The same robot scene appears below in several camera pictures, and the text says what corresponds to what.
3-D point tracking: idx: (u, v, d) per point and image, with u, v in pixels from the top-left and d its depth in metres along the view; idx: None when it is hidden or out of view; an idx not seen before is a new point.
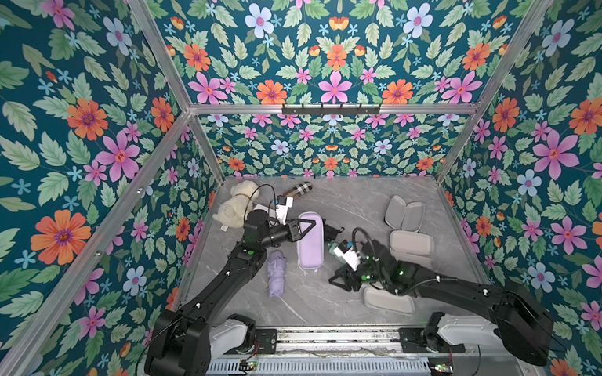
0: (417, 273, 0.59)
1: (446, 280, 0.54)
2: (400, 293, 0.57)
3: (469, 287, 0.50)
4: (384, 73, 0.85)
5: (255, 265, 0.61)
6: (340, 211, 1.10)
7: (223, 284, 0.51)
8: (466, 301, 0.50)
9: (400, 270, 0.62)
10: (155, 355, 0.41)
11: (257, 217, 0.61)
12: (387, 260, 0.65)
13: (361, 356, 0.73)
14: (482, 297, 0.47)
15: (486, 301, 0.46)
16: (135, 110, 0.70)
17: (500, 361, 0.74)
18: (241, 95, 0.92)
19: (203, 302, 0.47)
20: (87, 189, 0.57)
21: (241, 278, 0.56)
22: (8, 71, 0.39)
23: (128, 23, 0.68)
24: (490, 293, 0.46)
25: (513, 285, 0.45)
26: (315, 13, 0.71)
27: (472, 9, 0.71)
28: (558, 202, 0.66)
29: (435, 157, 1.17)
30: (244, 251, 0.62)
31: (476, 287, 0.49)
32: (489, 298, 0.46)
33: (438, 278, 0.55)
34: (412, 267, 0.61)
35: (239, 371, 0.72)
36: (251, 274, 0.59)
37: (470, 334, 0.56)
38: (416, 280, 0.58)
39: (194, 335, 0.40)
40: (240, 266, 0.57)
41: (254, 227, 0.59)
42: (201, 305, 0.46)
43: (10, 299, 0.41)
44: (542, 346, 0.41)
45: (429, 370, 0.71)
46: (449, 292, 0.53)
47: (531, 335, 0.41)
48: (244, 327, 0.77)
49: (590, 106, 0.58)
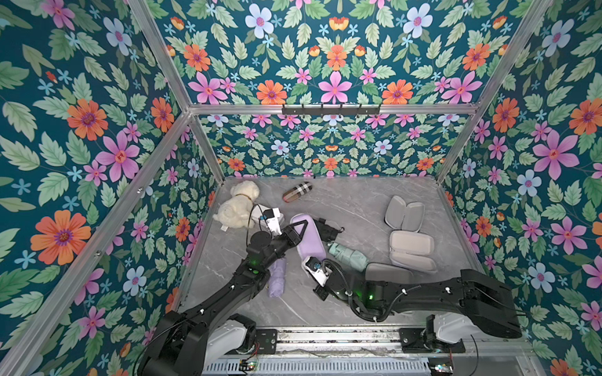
0: (385, 291, 0.57)
1: (412, 290, 0.53)
2: (378, 319, 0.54)
3: (433, 288, 0.50)
4: (384, 73, 0.85)
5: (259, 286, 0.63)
6: (340, 211, 1.10)
7: (225, 297, 0.53)
8: (436, 305, 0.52)
9: (369, 294, 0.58)
10: (151, 356, 0.42)
11: (259, 240, 0.62)
12: (357, 287, 0.58)
13: (361, 356, 0.73)
14: (447, 295, 0.47)
15: (452, 298, 0.46)
16: (135, 110, 0.70)
17: (500, 361, 0.74)
18: (241, 95, 0.92)
19: (207, 309, 0.49)
20: (87, 189, 0.57)
21: (244, 294, 0.57)
22: (8, 71, 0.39)
23: (128, 23, 0.68)
24: (452, 288, 0.47)
25: (466, 273, 0.47)
26: (315, 13, 0.71)
27: (472, 9, 0.71)
28: (558, 202, 0.66)
29: (435, 157, 1.17)
30: (250, 269, 0.65)
31: (439, 286, 0.49)
32: (454, 294, 0.46)
33: (404, 291, 0.54)
34: (378, 287, 0.59)
35: (239, 371, 0.72)
36: (252, 294, 0.60)
37: (460, 330, 0.56)
38: (388, 300, 0.56)
39: (194, 339, 0.42)
40: (244, 282, 0.59)
41: (258, 251, 0.60)
42: (204, 312, 0.48)
43: (10, 299, 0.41)
44: (510, 320, 0.42)
45: (429, 371, 0.71)
46: (420, 301, 0.52)
47: (498, 315, 0.42)
48: (244, 329, 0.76)
49: (590, 106, 0.58)
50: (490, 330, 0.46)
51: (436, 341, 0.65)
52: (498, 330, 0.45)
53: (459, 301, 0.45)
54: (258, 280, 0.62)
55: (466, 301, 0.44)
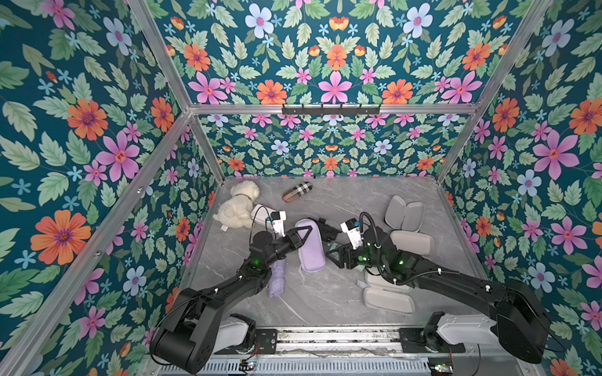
0: (417, 264, 0.58)
1: (447, 272, 0.53)
2: (398, 282, 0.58)
3: (472, 282, 0.49)
4: (384, 73, 0.85)
5: (262, 283, 0.66)
6: (340, 211, 1.10)
7: (235, 283, 0.57)
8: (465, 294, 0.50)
9: (400, 260, 0.61)
10: (168, 329, 0.44)
11: (262, 240, 0.65)
12: (389, 249, 0.62)
13: (361, 356, 0.73)
14: (484, 292, 0.46)
15: (487, 297, 0.45)
16: (135, 110, 0.70)
17: (500, 361, 0.74)
18: (241, 95, 0.92)
19: (221, 288, 0.53)
20: (87, 189, 0.57)
21: (250, 286, 0.60)
22: (8, 72, 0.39)
23: (128, 23, 0.68)
24: (493, 289, 0.46)
25: (517, 283, 0.45)
26: (315, 13, 0.71)
27: (472, 9, 0.71)
28: (558, 202, 0.66)
29: (435, 157, 1.17)
30: (255, 265, 0.70)
31: (480, 282, 0.48)
32: (492, 295, 0.45)
33: (440, 270, 0.54)
34: (412, 257, 0.60)
35: (239, 371, 0.72)
36: (255, 289, 0.63)
37: (468, 333, 0.56)
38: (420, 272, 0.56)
39: (211, 310, 0.44)
40: (249, 275, 0.63)
41: (260, 251, 0.63)
42: (219, 291, 0.51)
43: (10, 300, 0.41)
44: (538, 345, 0.40)
45: (429, 371, 0.71)
46: (449, 285, 0.52)
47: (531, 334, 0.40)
48: (245, 325, 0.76)
49: (590, 106, 0.58)
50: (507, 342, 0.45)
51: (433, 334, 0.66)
52: (519, 347, 0.43)
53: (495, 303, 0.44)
54: (261, 276, 0.64)
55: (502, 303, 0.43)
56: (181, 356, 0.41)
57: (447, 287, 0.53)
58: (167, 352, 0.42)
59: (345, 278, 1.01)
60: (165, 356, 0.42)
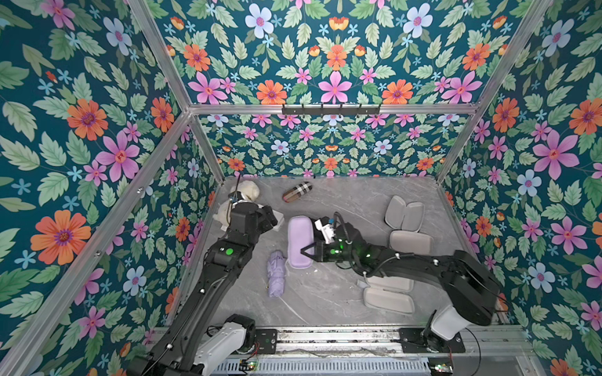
0: (382, 253, 0.63)
1: (405, 256, 0.57)
2: (368, 274, 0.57)
3: (422, 258, 0.54)
4: (384, 73, 0.85)
5: (238, 262, 0.51)
6: (340, 211, 1.10)
7: (198, 305, 0.44)
8: (419, 274, 0.55)
9: (368, 253, 0.67)
10: None
11: (244, 207, 0.55)
12: (358, 244, 0.67)
13: (361, 356, 0.73)
14: (434, 267, 0.50)
15: (436, 270, 0.50)
16: (135, 110, 0.70)
17: (500, 361, 0.74)
18: (241, 95, 0.92)
19: (175, 341, 0.41)
20: (87, 189, 0.57)
21: (219, 291, 0.47)
22: (8, 72, 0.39)
23: (128, 23, 0.68)
24: (440, 262, 0.51)
25: (460, 254, 0.49)
26: (315, 13, 0.71)
27: (472, 9, 0.71)
28: (558, 202, 0.66)
29: (435, 157, 1.17)
30: (222, 248, 0.52)
31: (428, 258, 0.53)
32: (439, 267, 0.49)
33: (397, 255, 0.59)
34: (378, 247, 0.66)
35: (239, 371, 0.72)
36: (234, 276, 0.51)
37: (451, 321, 0.58)
38: (382, 260, 0.61)
39: None
40: (217, 277, 0.48)
41: (242, 215, 0.52)
42: (173, 345, 0.40)
43: (10, 299, 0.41)
44: (485, 306, 0.44)
45: (429, 370, 0.71)
46: (410, 268, 0.56)
47: (476, 298, 0.44)
48: (242, 330, 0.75)
49: (590, 106, 0.58)
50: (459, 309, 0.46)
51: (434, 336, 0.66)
52: (470, 312, 0.48)
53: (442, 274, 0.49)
54: (236, 254, 0.51)
55: (447, 273, 0.48)
56: None
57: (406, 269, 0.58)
58: None
59: (345, 279, 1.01)
60: None
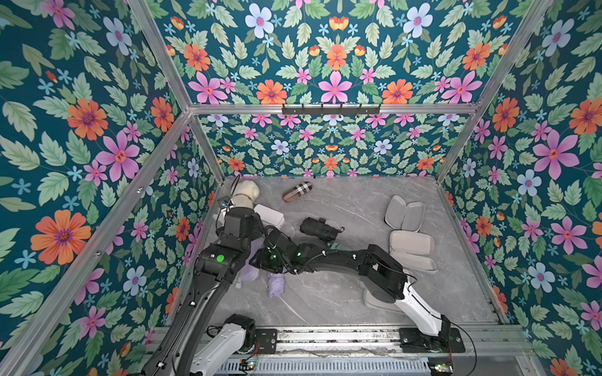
0: (310, 251, 0.68)
1: (330, 252, 0.64)
2: (298, 272, 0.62)
3: (342, 254, 0.61)
4: (384, 73, 0.85)
5: (230, 269, 0.48)
6: (340, 211, 1.10)
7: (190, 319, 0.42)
8: (340, 267, 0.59)
9: (298, 252, 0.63)
10: None
11: (238, 211, 0.53)
12: (285, 246, 0.76)
13: (361, 356, 0.73)
14: (352, 260, 0.59)
15: (354, 263, 0.59)
16: (135, 110, 0.70)
17: (500, 361, 0.74)
18: (241, 95, 0.92)
19: (167, 357, 0.39)
20: (87, 189, 0.57)
21: (212, 301, 0.45)
22: (7, 71, 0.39)
23: (128, 23, 0.68)
24: (357, 254, 0.59)
25: (372, 247, 0.59)
26: (315, 13, 0.71)
27: (472, 9, 0.71)
28: (558, 202, 0.66)
29: (435, 157, 1.17)
30: (212, 255, 0.49)
31: (347, 253, 0.61)
32: (357, 260, 0.58)
33: (323, 252, 0.66)
34: (306, 247, 0.70)
35: (239, 371, 0.72)
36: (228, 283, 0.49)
37: (415, 315, 0.63)
38: (310, 258, 0.68)
39: None
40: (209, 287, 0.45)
41: (237, 219, 0.51)
42: (165, 363, 0.39)
43: (10, 299, 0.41)
44: (392, 287, 0.55)
45: (429, 371, 0.71)
46: (329, 265, 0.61)
47: (383, 282, 0.54)
48: (242, 331, 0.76)
49: (590, 106, 0.58)
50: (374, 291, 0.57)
51: (435, 338, 0.66)
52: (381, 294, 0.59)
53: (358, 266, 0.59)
54: (228, 260, 0.48)
55: (364, 266, 0.55)
56: None
57: (331, 265, 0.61)
58: None
59: (345, 278, 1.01)
60: None
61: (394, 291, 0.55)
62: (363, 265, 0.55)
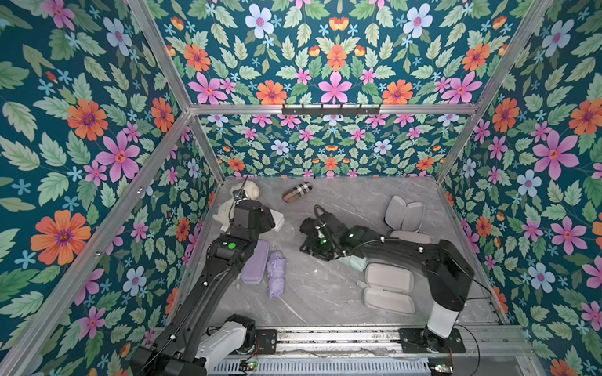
0: (364, 235, 0.62)
1: (389, 240, 0.57)
2: (347, 253, 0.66)
3: (408, 245, 0.53)
4: (384, 73, 0.85)
5: (241, 257, 0.52)
6: (340, 211, 1.10)
7: (201, 298, 0.45)
8: (403, 258, 0.55)
9: (350, 234, 0.64)
10: None
11: (245, 204, 0.55)
12: (338, 228, 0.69)
13: (361, 356, 0.73)
14: (417, 253, 0.51)
15: (420, 258, 0.50)
16: (135, 110, 0.70)
17: (500, 361, 0.74)
18: (241, 95, 0.92)
19: (179, 331, 0.41)
20: (87, 189, 0.57)
21: (221, 283, 0.47)
22: (7, 72, 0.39)
23: (128, 23, 0.68)
24: (425, 249, 0.51)
25: (444, 244, 0.50)
26: (315, 13, 0.71)
27: (472, 9, 0.71)
28: (558, 202, 0.66)
29: (435, 157, 1.17)
30: (224, 242, 0.53)
31: (415, 244, 0.53)
32: (423, 254, 0.50)
33: (382, 238, 0.59)
34: (360, 230, 0.64)
35: (239, 372, 0.71)
36: (237, 270, 0.52)
37: (440, 315, 0.60)
38: (364, 241, 0.61)
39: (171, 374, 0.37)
40: (219, 271, 0.48)
41: (246, 211, 0.54)
42: (177, 336, 0.40)
43: (10, 300, 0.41)
44: (461, 294, 0.47)
45: (429, 371, 0.71)
46: (389, 251, 0.57)
47: (455, 284, 0.46)
48: (243, 329, 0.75)
49: (590, 106, 0.58)
50: (436, 294, 0.51)
51: (434, 335, 0.66)
52: (446, 298, 0.50)
53: (425, 261, 0.49)
54: (239, 247, 0.52)
55: (429, 261, 0.49)
56: None
57: (388, 251, 0.58)
58: None
59: (345, 279, 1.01)
60: None
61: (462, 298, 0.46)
62: (431, 261, 0.47)
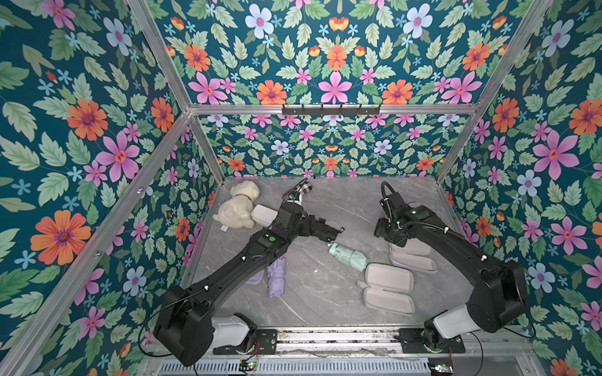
0: (428, 218, 0.58)
1: (453, 235, 0.53)
2: (401, 224, 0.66)
3: (472, 249, 0.49)
4: (384, 73, 0.85)
5: (274, 252, 0.58)
6: (340, 211, 1.10)
7: (235, 269, 0.50)
8: (458, 255, 0.51)
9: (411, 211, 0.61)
10: (162, 325, 0.43)
11: (289, 207, 0.61)
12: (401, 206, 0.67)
13: (361, 356, 0.73)
14: (477, 260, 0.47)
15: (477, 265, 0.46)
16: (135, 110, 0.70)
17: (500, 361, 0.74)
18: (241, 95, 0.92)
19: (212, 286, 0.46)
20: (87, 190, 0.57)
21: (255, 265, 0.53)
22: (8, 72, 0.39)
23: (128, 23, 0.68)
24: (488, 261, 0.46)
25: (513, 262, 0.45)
26: (315, 13, 0.71)
27: (472, 9, 0.71)
28: (558, 202, 0.66)
29: (434, 157, 1.17)
30: (266, 234, 0.60)
31: (480, 251, 0.48)
32: (484, 264, 0.46)
33: (445, 229, 0.55)
34: (427, 213, 0.60)
35: (239, 372, 0.71)
36: (268, 262, 0.57)
37: (456, 320, 0.58)
38: (425, 221, 0.58)
39: (194, 319, 0.40)
40: (256, 253, 0.54)
41: (288, 213, 0.60)
42: (208, 288, 0.45)
43: (10, 300, 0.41)
44: (502, 316, 0.43)
45: (429, 371, 0.71)
46: (449, 245, 0.53)
47: (498, 303, 0.42)
48: (244, 327, 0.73)
49: (590, 106, 0.58)
50: (475, 306, 0.48)
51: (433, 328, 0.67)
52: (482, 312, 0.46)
53: (480, 270, 0.46)
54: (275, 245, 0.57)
55: (487, 271, 0.45)
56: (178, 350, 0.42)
57: (444, 243, 0.54)
58: (167, 345, 0.43)
59: (345, 279, 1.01)
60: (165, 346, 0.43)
61: (500, 321, 0.43)
62: (487, 272, 0.44)
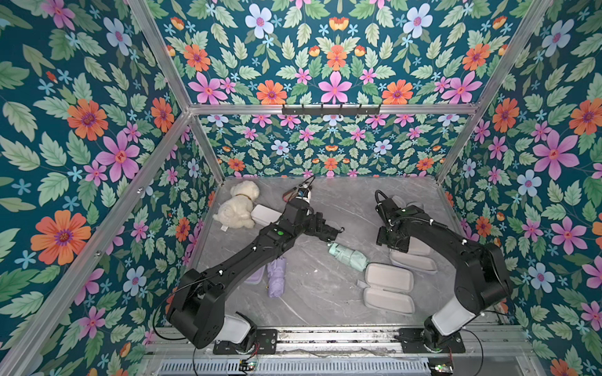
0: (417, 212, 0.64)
1: (438, 225, 0.58)
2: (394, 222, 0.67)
3: (454, 234, 0.53)
4: (384, 73, 0.85)
5: (282, 247, 0.61)
6: (340, 212, 1.10)
7: (247, 257, 0.52)
8: (441, 242, 0.56)
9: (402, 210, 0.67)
10: (175, 307, 0.44)
11: (297, 202, 0.64)
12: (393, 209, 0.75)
13: (361, 356, 0.73)
14: (458, 244, 0.51)
15: (458, 248, 0.51)
16: (135, 110, 0.70)
17: (500, 361, 0.74)
18: (241, 95, 0.92)
19: (226, 271, 0.48)
20: (87, 190, 0.57)
21: (266, 255, 0.56)
22: (8, 72, 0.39)
23: (128, 23, 0.68)
24: (469, 244, 0.50)
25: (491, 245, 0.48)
26: (315, 13, 0.71)
27: (472, 9, 0.71)
28: (558, 202, 0.66)
29: (434, 157, 1.17)
30: (275, 229, 0.63)
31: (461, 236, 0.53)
32: (465, 247, 0.49)
33: (430, 221, 0.60)
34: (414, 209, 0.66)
35: (239, 372, 0.71)
36: (276, 255, 0.60)
37: (450, 312, 0.60)
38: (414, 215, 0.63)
39: (209, 300, 0.42)
40: (266, 244, 0.57)
41: (295, 208, 0.62)
42: (223, 273, 0.47)
43: (10, 300, 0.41)
44: (486, 296, 0.46)
45: (429, 371, 0.71)
46: (433, 234, 0.58)
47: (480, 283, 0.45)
48: (245, 326, 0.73)
49: (590, 106, 0.58)
50: (462, 288, 0.50)
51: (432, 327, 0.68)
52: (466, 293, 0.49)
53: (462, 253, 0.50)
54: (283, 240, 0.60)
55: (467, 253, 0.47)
56: (190, 332, 0.43)
57: (430, 234, 0.59)
58: (179, 327, 0.44)
59: (345, 279, 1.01)
60: (177, 328, 0.44)
61: (484, 301, 0.45)
62: (467, 254, 0.47)
